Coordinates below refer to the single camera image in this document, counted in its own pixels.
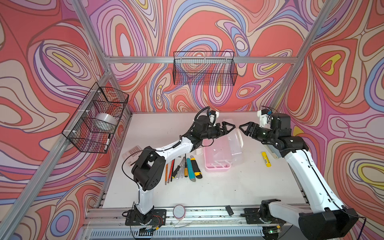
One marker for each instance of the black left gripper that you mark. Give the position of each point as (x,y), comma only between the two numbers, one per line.
(224,131)

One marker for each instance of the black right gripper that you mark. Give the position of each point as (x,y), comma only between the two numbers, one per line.
(249,128)

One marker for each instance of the pink plastic tool box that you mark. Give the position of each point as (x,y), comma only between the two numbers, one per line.
(224,153)

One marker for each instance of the red handled hex key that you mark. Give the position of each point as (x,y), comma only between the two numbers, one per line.
(171,171)

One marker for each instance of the orange handled hex key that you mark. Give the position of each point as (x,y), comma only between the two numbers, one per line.
(166,174)

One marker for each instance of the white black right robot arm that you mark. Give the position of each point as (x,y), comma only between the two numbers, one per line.
(329,217)

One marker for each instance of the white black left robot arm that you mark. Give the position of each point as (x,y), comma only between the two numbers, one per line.
(148,169)

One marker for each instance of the black yellow utility knife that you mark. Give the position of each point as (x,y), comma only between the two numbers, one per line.
(196,169)

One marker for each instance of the teal utility knife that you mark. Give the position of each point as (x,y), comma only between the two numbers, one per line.
(190,170)

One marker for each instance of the black yellow screwdriver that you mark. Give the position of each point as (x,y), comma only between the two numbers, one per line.
(175,172)

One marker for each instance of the pink round tape dispenser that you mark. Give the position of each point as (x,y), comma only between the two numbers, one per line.
(179,212)

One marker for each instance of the pink calculator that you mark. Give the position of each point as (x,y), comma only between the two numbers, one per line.
(132,155)

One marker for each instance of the black marker in basket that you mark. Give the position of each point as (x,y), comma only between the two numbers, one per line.
(107,143)

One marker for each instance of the grey tape roll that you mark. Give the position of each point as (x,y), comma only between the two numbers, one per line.
(105,122)

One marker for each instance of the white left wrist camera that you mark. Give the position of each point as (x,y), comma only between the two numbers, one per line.
(213,115)

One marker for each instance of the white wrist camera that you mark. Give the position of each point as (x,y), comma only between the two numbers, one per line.
(264,117)
(213,115)

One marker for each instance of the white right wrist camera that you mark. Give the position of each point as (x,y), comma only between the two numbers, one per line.
(264,117)

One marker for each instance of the clear handled screwdriver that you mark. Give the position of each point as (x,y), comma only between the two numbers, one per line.
(181,170)
(177,178)

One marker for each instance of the black wire basket back wall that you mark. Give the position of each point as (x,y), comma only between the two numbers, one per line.
(204,68)

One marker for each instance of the black wire basket wall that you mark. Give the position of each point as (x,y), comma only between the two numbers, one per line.
(204,68)
(80,130)

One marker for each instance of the small black block on rail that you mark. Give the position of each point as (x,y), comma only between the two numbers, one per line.
(229,210)

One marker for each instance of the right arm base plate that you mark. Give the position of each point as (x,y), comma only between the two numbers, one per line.
(252,217)

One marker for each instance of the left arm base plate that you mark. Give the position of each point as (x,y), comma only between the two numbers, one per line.
(155,218)

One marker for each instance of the black wire basket left wall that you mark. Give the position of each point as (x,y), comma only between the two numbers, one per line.
(80,130)

